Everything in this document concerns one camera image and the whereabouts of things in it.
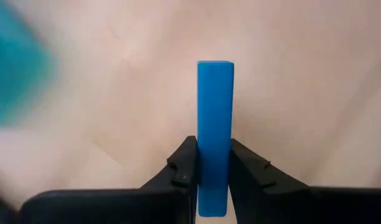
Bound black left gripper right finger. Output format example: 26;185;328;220
228;138;381;224

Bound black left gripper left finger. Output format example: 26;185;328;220
19;135;200;224

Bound slim blue wooden block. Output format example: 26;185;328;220
196;60;235;218

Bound teal plastic bin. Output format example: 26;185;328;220
0;2;54;128

